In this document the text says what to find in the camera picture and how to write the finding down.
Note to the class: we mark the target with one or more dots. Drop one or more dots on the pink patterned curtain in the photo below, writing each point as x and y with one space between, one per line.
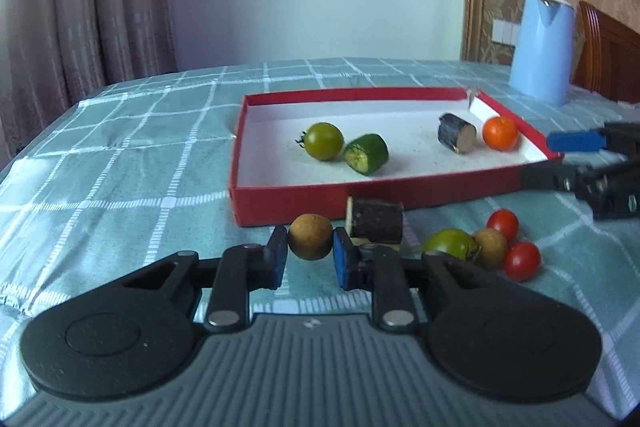
75 7

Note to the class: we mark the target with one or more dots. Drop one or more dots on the light blue kettle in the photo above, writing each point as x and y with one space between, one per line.
542 52

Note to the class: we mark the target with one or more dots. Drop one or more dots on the orange cherry tomato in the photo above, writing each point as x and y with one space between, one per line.
500 133

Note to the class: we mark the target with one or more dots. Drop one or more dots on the green tomato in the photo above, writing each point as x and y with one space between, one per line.
450 243
325 141

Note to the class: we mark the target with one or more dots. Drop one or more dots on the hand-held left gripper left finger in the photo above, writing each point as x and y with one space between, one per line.
276 259

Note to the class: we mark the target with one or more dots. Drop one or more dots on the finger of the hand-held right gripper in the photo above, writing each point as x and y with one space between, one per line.
575 141
545 177

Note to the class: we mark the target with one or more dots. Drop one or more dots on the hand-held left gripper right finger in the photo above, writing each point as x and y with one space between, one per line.
344 263

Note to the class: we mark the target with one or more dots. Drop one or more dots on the wooden chair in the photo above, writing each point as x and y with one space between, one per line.
607 52

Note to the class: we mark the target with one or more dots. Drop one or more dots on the teal checked tablecloth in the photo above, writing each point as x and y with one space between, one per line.
150 157

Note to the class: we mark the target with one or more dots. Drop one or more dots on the red cardboard box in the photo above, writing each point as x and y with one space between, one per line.
400 127

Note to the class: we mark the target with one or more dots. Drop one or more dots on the red cherry tomato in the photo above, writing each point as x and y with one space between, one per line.
522 261
502 224

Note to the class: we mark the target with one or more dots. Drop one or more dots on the dark sugarcane piece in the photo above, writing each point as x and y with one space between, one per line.
377 219
455 132

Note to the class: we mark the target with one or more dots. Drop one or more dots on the green cucumber piece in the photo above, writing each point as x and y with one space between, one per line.
370 152

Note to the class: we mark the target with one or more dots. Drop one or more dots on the white wall switch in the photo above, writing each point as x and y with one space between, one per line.
506 32

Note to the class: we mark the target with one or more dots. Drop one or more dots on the brown longan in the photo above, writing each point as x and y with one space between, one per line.
310 237
490 247

